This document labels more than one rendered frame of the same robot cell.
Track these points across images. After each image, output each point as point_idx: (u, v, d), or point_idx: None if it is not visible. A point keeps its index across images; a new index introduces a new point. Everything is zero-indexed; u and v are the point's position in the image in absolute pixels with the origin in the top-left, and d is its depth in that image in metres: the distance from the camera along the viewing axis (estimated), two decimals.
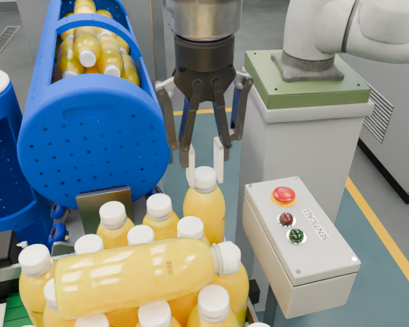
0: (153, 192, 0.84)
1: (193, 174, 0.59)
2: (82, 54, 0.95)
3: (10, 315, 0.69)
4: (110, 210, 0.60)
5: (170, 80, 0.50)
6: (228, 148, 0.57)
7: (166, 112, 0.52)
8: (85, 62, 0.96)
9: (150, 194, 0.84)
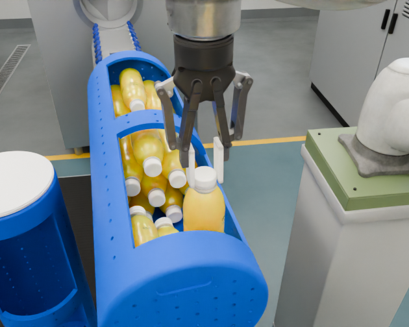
0: None
1: (193, 174, 0.59)
2: (148, 164, 0.84)
3: None
4: None
5: (169, 80, 0.50)
6: (228, 148, 0.57)
7: (166, 112, 0.52)
8: (150, 172, 0.85)
9: None
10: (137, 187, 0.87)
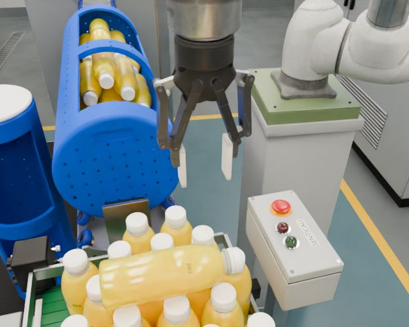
0: (167, 202, 0.95)
1: (185, 173, 0.58)
2: (102, 77, 1.06)
3: (47, 309, 0.80)
4: (134, 220, 0.72)
5: (170, 78, 0.50)
6: (238, 144, 0.57)
7: (161, 110, 0.51)
8: (104, 84, 1.08)
9: (163, 204, 0.95)
10: (95, 97, 1.09)
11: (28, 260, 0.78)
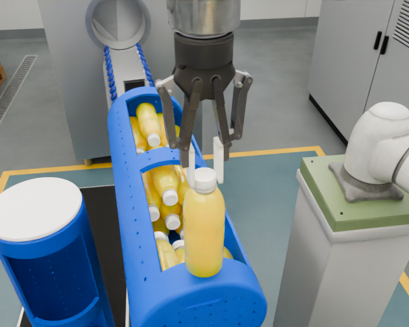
0: None
1: (193, 174, 0.59)
2: (167, 196, 1.00)
3: None
4: None
5: (170, 78, 0.51)
6: (228, 147, 0.57)
7: (166, 110, 0.52)
8: (168, 202, 1.01)
9: None
10: (157, 213, 1.03)
11: None
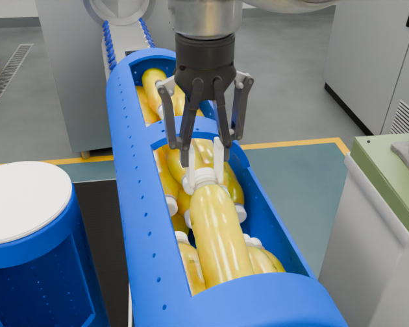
0: None
1: (193, 174, 0.59)
2: None
3: None
4: None
5: (171, 78, 0.50)
6: (228, 148, 0.57)
7: (167, 111, 0.52)
8: (190, 190, 0.72)
9: None
10: (174, 206, 0.74)
11: None
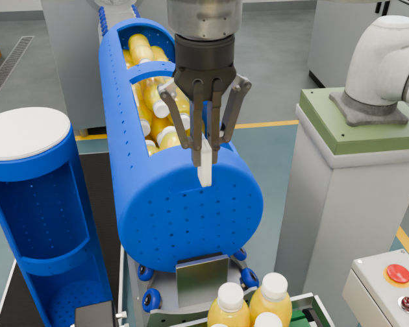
0: (239, 252, 0.83)
1: None
2: (158, 106, 0.94)
3: None
4: (228, 293, 0.60)
5: (236, 73, 0.52)
6: None
7: (234, 97, 0.56)
8: (159, 113, 0.96)
9: (235, 254, 0.83)
10: (148, 127, 0.97)
11: None
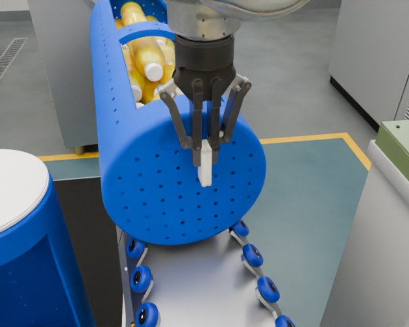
0: None
1: None
2: (149, 67, 0.86)
3: None
4: None
5: (236, 73, 0.52)
6: None
7: None
8: (151, 76, 0.87)
9: None
10: (139, 92, 0.89)
11: None
